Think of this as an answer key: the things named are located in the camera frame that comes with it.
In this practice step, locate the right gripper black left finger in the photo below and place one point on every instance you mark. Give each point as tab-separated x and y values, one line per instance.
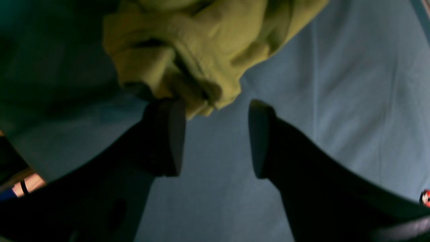
103	200

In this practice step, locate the blue table cloth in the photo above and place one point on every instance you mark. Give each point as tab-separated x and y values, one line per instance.
355	80

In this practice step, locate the olive green t-shirt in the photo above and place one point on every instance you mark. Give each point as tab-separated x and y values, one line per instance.
198	50

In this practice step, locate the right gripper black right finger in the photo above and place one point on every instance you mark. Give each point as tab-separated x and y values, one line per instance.
324	201

